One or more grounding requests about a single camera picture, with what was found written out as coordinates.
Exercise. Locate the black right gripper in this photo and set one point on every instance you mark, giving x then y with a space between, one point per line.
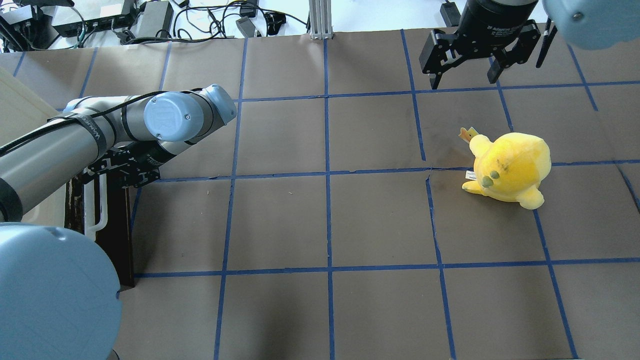
489 21

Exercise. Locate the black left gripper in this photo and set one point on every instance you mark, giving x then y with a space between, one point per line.
154 158

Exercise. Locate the wooden drawer with white handle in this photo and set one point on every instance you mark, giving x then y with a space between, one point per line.
95 206

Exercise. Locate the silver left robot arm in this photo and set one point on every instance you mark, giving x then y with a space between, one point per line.
59 289

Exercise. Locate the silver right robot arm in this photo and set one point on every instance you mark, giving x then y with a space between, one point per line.
588 24

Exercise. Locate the yellow plush dinosaur toy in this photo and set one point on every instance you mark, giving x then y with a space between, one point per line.
508 169

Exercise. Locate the black power adapter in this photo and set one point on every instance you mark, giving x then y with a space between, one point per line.
154 19

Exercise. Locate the aluminium frame post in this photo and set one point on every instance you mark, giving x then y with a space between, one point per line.
320 26

